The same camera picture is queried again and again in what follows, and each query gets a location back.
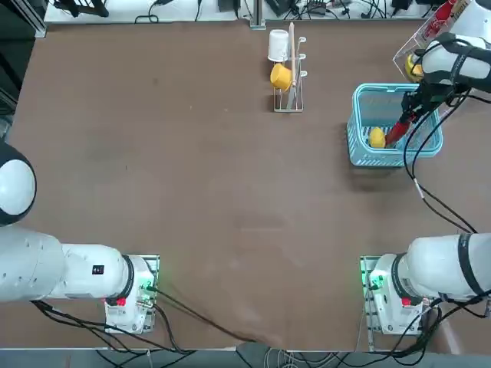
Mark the yellow lemon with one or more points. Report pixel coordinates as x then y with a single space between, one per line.
376 138

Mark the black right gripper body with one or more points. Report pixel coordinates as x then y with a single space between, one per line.
430 95

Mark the black tripod legs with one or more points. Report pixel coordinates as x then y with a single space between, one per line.
80 5

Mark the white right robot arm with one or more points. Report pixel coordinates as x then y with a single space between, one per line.
433 264

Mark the yellow cup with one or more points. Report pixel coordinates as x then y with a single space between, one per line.
280 76

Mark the black power strip red switches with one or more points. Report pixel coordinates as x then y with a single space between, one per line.
318 3

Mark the blue plastic basket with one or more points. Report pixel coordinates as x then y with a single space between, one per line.
383 157

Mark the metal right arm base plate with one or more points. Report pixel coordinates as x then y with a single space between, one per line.
367 326

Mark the clear acrylic rack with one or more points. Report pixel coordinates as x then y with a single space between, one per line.
406 48

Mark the aluminium camera mount post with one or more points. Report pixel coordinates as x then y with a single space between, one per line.
258 15

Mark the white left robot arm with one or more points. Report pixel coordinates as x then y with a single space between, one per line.
76 276

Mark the red drink bottle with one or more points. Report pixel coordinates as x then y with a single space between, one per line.
395 134
441 21

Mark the white cup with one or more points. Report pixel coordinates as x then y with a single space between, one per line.
278 44

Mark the yellow green starfruit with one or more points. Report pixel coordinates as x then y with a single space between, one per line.
410 67

